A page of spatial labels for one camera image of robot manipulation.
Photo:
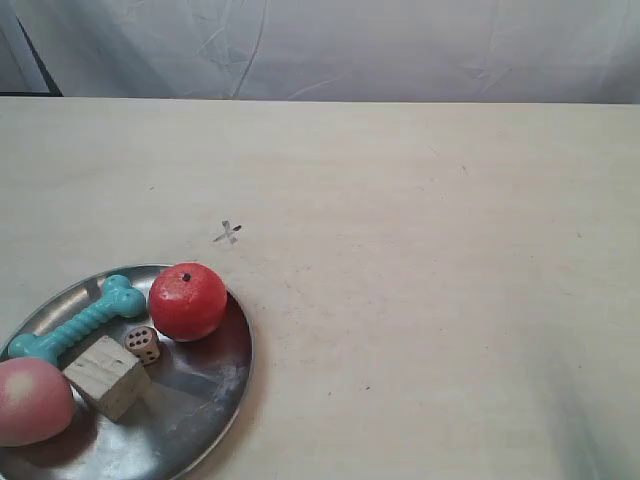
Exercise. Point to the white wrinkled backdrop cloth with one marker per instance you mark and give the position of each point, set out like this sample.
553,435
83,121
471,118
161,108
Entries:
414,51

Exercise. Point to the pink toy peach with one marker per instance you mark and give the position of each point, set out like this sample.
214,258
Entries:
36,402

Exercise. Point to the large round metal plate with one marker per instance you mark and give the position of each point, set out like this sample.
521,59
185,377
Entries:
195,395

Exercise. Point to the red toy apple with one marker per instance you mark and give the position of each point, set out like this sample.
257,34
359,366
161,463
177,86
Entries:
187,302

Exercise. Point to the teal rubber bone toy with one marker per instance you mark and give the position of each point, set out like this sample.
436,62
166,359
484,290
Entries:
119,299

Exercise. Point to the pale wooden block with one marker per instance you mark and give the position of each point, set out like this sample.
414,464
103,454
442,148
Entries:
108,377

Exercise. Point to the small wooden die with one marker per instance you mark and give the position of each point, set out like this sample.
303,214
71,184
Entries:
143,343

